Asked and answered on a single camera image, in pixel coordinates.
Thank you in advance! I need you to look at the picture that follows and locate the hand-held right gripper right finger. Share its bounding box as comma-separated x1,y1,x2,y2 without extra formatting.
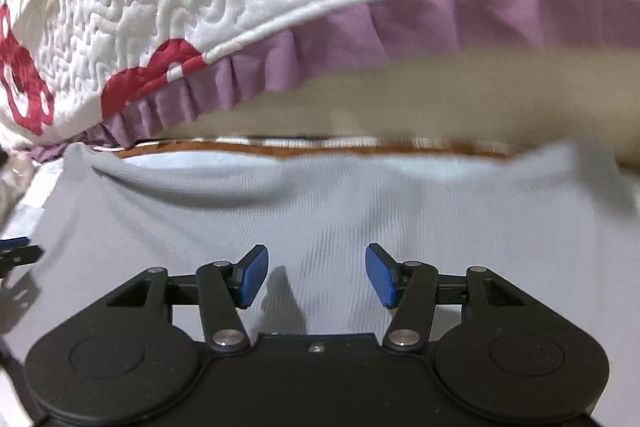
365,243,528,350

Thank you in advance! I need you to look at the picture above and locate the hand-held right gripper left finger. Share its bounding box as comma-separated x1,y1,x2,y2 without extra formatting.
105,244,271,353

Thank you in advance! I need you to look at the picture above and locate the grey shirt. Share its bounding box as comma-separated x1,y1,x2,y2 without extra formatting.
0,142,640,408

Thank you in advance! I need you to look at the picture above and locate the checked rug with dog print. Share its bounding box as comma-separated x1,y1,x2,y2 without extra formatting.
0,136,516,253

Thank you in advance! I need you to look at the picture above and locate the beige bed base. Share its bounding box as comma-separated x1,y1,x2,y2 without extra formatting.
165,42,640,170

